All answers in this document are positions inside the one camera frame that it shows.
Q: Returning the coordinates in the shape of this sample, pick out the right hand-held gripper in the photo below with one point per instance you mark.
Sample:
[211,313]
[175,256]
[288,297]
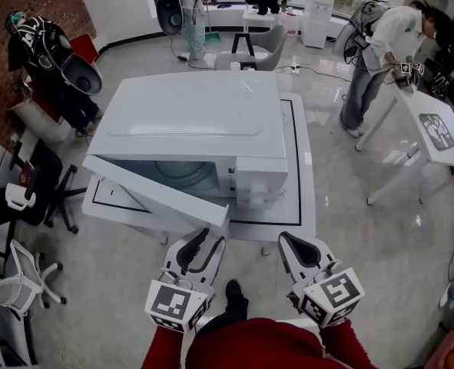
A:
[336,292]

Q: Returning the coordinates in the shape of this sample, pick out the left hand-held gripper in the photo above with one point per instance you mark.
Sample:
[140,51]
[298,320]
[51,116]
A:
[169,302]

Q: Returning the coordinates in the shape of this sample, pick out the white microwave door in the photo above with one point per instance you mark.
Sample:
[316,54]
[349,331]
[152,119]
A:
[165,198]

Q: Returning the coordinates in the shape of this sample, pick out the person's left forearm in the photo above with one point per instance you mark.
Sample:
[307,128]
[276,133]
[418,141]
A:
[161,348]

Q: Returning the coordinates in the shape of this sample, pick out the person's right forearm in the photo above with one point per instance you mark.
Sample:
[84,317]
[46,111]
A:
[345,344]

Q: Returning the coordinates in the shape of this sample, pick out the white microwave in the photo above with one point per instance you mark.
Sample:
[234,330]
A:
[188,110]

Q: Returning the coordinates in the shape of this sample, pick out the person's left black shoe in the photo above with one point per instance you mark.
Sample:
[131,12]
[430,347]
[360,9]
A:
[235,294]

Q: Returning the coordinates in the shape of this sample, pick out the person's left leg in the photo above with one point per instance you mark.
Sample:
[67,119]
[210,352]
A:
[226,317]

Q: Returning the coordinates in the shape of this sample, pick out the white table with black lines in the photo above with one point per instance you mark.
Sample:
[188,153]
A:
[305,190]

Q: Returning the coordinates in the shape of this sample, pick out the glass turntable plate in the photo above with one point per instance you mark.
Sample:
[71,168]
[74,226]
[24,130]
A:
[184,175]

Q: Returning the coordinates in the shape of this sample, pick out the person's red sweater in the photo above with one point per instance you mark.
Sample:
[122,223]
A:
[257,344]

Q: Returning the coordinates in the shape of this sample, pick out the black office chair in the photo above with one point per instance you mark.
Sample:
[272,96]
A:
[46,175]

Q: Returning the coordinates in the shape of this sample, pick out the white mesh chair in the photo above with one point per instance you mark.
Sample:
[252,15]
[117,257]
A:
[15,286]

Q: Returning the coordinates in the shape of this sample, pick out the grey rounded square tray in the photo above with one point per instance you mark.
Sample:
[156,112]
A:
[437,131]

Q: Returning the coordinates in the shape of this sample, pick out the white plastic holder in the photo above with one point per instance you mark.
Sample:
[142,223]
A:
[19,198]

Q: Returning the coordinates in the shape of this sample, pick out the plain white table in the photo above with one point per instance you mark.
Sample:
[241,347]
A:
[415,106]

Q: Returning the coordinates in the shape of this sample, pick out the white power strip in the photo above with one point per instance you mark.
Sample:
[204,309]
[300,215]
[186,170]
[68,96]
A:
[295,68]

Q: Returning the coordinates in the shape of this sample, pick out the dark red booklet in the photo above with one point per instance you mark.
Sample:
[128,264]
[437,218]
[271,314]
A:
[27,173]

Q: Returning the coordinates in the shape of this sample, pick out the small white cup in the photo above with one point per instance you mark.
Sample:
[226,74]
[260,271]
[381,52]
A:
[235,66]

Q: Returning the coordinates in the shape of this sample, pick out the red and white cabinet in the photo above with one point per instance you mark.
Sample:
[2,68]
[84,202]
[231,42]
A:
[38,125]

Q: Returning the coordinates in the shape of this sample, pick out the grey chair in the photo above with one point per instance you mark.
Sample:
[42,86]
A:
[265,52]

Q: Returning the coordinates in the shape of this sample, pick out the green broom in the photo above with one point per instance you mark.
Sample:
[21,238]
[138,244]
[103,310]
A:
[212,38]

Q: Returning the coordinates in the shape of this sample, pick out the grey backpack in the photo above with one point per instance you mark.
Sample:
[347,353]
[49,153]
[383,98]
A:
[351,37]

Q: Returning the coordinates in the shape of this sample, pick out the black stool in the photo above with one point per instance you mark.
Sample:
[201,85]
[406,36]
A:
[244,38]

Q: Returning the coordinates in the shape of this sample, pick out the white water dispenser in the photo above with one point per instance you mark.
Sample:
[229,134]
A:
[319,17]

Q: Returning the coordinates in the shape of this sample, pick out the small white table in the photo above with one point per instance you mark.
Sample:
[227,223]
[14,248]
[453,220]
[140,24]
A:
[265,19]

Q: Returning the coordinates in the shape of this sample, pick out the black backpack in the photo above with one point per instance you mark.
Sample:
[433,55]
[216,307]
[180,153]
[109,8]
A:
[171,14]
[54,56]

